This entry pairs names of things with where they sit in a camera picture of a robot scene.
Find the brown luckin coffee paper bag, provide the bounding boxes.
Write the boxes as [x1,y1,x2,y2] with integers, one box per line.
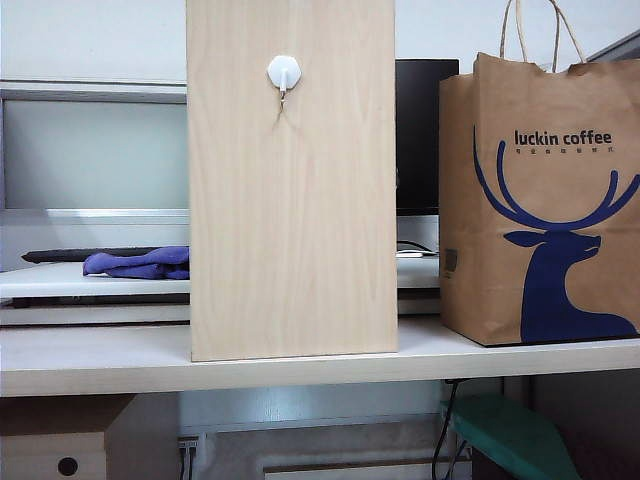
[438,0,640,349]

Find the light wooden upright board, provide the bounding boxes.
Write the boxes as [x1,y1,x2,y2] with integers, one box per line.
[184,0,400,363]

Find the black computer monitor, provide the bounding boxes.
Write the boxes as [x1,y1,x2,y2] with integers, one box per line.
[394,58,460,216]

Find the blue folded cloth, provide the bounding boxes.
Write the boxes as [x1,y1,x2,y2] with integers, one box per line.
[82,244,192,281]

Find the black keyboard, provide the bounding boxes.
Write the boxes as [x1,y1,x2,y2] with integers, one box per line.
[20,246,166,266]

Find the green fabric object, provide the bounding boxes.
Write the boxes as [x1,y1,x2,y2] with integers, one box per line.
[439,394,584,480]

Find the white box with round hole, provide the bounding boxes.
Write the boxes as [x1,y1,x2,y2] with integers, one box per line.
[0,431,107,480]

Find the white adhesive wall hook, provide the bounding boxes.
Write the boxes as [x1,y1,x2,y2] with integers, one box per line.
[266,55,301,105]

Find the black hanging cable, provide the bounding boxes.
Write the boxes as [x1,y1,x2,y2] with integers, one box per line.
[431,378,464,480]

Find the white wall socket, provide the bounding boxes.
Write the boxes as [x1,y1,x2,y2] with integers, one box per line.
[176,434,202,480]

